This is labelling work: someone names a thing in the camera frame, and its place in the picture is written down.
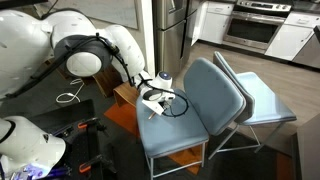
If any wooden box container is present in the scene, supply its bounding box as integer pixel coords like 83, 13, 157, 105
112, 81, 141, 108

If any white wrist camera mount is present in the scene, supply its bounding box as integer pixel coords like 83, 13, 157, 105
142, 96, 169, 116

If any blue padded chair with mug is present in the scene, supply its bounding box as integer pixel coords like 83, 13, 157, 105
135, 57, 248, 180

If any white cabinet beside fridge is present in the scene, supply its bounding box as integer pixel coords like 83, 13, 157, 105
190, 0, 235, 47

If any stainless steel oven range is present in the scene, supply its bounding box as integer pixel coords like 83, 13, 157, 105
222, 0, 293, 52

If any orange black clamp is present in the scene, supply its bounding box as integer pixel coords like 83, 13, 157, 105
77, 153, 115, 175
76, 116, 108, 132

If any stainless steel fridge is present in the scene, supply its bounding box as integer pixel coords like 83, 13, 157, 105
152, 0, 202, 80

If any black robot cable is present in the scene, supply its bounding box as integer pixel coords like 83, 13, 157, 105
95, 32, 190, 118

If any white cabinet beside oven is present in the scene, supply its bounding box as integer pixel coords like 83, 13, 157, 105
264, 10, 320, 63

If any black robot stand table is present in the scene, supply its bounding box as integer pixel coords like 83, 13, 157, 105
31, 98, 118, 180

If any blue padded empty chair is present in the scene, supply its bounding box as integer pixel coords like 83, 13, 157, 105
212, 50, 298, 155

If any white cable on floor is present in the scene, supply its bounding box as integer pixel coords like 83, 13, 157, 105
55, 78, 86, 105

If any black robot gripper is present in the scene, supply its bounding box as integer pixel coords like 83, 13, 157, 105
159, 99, 175, 116

